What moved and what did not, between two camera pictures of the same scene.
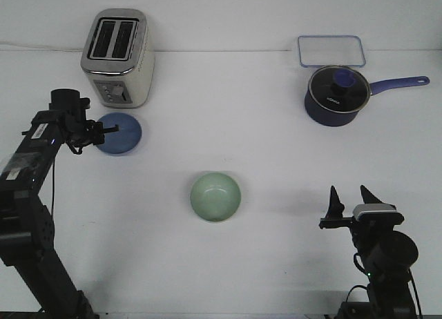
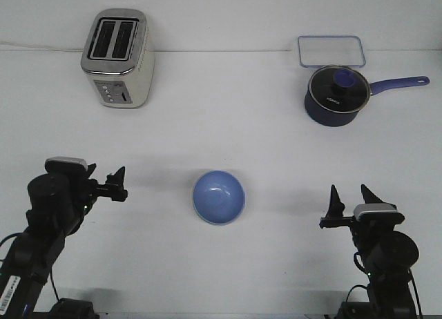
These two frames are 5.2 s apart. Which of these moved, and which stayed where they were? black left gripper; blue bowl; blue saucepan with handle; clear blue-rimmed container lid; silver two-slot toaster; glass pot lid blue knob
Moved: black left gripper; blue bowl
Stayed: blue saucepan with handle; silver two-slot toaster; glass pot lid blue knob; clear blue-rimmed container lid
